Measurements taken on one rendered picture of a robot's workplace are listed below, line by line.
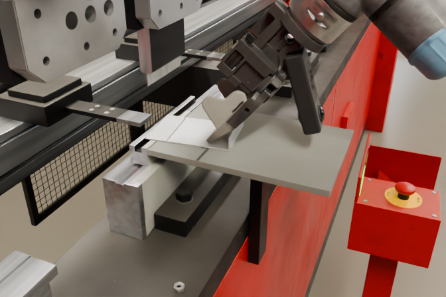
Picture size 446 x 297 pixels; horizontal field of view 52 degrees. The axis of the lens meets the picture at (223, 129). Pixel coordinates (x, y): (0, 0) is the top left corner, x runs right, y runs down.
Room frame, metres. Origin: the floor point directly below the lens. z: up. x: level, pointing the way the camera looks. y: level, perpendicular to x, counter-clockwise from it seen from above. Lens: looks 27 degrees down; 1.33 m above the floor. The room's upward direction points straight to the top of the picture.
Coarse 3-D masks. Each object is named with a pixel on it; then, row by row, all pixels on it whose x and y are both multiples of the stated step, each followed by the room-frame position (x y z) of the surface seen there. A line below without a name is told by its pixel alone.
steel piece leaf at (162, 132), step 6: (162, 120) 0.67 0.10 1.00; (168, 120) 0.67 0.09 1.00; (174, 120) 0.67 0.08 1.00; (180, 120) 0.67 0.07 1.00; (162, 126) 0.65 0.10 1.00; (168, 126) 0.65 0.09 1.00; (174, 126) 0.65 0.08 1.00; (156, 132) 0.63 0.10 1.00; (162, 132) 0.63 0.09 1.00; (168, 132) 0.63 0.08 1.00; (150, 138) 0.61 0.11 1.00; (156, 138) 0.61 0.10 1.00; (162, 138) 0.61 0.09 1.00; (168, 138) 0.61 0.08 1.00
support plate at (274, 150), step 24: (264, 120) 0.67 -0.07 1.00; (288, 120) 0.67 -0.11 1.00; (168, 144) 0.59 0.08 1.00; (240, 144) 0.59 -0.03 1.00; (264, 144) 0.59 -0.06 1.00; (288, 144) 0.59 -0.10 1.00; (312, 144) 0.59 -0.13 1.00; (336, 144) 0.59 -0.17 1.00; (216, 168) 0.53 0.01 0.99; (240, 168) 0.52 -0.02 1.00; (264, 168) 0.52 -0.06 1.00; (288, 168) 0.52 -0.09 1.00; (312, 168) 0.52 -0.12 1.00; (336, 168) 0.52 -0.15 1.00; (312, 192) 0.48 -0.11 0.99
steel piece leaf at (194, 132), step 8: (184, 120) 0.67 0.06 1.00; (192, 120) 0.67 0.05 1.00; (200, 120) 0.67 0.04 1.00; (208, 120) 0.67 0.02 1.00; (184, 128) 0.64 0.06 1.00; (192, 128) 0.64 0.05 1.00; (200, 128) 0.64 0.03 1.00; (208, 128) 0.64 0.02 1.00; (240, 128) 0.63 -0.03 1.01; (176, 136) 0.61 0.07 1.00; (184, 136) 0.61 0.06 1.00; (192, 136) 0.61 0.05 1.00; (200, 136) 0.61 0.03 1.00; (208, 136) 0.61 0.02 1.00; (232, 136) 0.59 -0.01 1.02; (184, 144) 0.59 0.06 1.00; (192, 144) 0.59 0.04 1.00; (200, 144) 0.59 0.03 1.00; (208, 144) 0.59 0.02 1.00; (216, 144) 0.59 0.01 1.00; (224, 144) 0.59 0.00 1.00; (232, 144) 0.59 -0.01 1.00
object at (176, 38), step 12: (180, 24) 0.70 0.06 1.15; (144, 36) 0.62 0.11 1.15; (156, 36) 0.63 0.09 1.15; (168, 36) 0.66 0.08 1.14; (180, 36) 0.69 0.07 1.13; (144, 48) 0.62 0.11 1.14; (156, 48) 0.63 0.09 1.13; (168, 48) 0.66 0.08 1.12; (180, 48) 0.69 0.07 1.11; (144, 60) 0.62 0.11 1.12; (156, 60) 0.63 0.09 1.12; (168, 60) 0.66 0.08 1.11; (180, 60) 0.71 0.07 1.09; (144, 72) 0.62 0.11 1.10; (156, 72) 0.64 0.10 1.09; (168, 72) 0.67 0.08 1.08
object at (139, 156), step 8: (192, 96) 0.77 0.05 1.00; (184, 104) 0.73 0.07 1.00; (192, 104) 0.75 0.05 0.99; (176, 112) 0.70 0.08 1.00; (160, 120) 0.67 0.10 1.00; (152, 128) 0.64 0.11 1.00; (144, 136) 0.62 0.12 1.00; (136, 144) 0.59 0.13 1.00; (144, 144) 0.61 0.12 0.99; (136, 152) 0.59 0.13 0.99; (144, 152) 0.58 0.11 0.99; (136, 160) 0.59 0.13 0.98; (144, 160) 0.58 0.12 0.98
